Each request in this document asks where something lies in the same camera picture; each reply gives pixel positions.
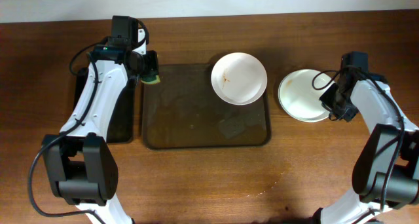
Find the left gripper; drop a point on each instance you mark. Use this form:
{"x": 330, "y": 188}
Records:
{"x": 154, "y": 63}

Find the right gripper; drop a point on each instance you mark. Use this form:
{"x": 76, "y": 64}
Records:
{"x": 326, "y": 98}

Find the green yellow sponge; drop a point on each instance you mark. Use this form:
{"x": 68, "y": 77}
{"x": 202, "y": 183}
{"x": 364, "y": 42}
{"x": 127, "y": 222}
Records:
{"x": 150, "y": 69}

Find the white plate bottom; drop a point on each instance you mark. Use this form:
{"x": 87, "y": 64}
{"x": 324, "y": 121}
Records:
{"x": 304, "y": 77}

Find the white plate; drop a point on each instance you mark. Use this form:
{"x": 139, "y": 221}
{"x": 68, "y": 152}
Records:
{"x": 301, "y": 102}
{"x": 304, "y": 77}
{"x": 239, "y": 78}

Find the white plate top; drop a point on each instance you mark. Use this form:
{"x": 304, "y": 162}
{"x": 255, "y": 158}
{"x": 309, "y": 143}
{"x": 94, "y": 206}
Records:
{"x": 239, "y": 78}

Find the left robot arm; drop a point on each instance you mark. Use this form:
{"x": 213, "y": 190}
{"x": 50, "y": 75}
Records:
{"x": 78, "y": 161}

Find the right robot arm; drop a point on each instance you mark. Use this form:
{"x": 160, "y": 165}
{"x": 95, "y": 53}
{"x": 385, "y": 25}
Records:
{"x": 385, "y": 176}

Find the brown serving tray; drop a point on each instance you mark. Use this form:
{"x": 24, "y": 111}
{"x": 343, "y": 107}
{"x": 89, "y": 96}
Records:
{"x": 182, "y": 111}

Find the black rectangular tray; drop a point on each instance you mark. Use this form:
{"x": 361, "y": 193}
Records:
{"x": 120, "y": 129}

